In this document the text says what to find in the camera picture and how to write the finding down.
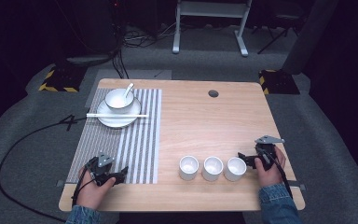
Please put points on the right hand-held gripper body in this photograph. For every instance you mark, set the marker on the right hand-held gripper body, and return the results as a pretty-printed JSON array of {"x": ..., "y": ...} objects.
[{"x": 265, "y": 149}]

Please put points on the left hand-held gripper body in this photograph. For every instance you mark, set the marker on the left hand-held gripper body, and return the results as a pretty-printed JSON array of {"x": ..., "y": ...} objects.
[{"x": 104, "y": 161}]

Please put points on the person's right hand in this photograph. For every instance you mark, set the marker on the person's right hand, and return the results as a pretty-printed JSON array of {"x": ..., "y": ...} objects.
[{"x": 272, "y": 175}]

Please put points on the person's left hand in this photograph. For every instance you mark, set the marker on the person's left hand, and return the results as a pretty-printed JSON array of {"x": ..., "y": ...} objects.
[{"x": 91, "y": 193}]

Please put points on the white cup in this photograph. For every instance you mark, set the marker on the white cup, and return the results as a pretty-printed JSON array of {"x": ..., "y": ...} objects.
[
  {"x": 212, "y": 168},
  {"x": 235, "y": 169},
  {"x": 188, "y": 168}
]

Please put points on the grey striped placemat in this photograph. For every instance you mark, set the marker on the grey striped placemat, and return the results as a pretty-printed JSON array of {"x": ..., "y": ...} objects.
[{"x": 136, "y": 146}]

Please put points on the white plate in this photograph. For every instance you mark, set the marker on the white plate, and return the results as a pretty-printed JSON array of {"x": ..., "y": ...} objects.
[{"x": 118, "y": 121}]

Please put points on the white chopstick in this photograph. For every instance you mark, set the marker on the white chopstick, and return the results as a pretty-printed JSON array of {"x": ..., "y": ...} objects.
[{"x": 112, "y": 114}]

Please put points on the grey table clamp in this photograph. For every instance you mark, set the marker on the grey table clamp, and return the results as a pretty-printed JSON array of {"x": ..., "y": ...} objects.
[
  {"x": 60, "y": 183},
  {"x": 298, "y": 186}
]

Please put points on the white bowl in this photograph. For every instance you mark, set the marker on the white bowl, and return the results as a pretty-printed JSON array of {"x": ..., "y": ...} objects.
[{"x": 118, "y": 101}]

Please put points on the black yellow striped base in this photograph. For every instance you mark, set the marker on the black yellow striped base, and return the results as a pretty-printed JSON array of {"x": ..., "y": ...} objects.
[
  {"x": 279, "y": 82},
  {"x": 62, "y": 79}
]

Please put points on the dark round table grommet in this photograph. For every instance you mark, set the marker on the dark round table grommet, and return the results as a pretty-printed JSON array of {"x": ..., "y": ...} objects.
[{"x": 213, "y": 93}]

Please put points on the white spoon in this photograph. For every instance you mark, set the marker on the white spoon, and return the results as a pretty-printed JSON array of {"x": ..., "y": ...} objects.
[{"x": 129, "y": 88}]

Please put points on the black tripod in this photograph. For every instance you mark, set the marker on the black tripod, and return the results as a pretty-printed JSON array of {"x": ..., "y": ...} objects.
[{"x": 276, "y": 31}]

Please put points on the grey pillar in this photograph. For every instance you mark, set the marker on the grey pillar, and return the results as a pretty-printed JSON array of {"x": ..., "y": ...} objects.
[{"x": 310, "y": 34}]

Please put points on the dark cabinet with grey base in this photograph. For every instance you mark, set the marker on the dark cabinet with grey base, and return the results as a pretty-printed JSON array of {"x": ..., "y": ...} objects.
[{"x": 88, "y": 31}]

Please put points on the white metal stand frame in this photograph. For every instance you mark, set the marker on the white metal stand frame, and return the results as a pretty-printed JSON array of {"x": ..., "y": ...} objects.
[{"x": 209, "y": 9}]

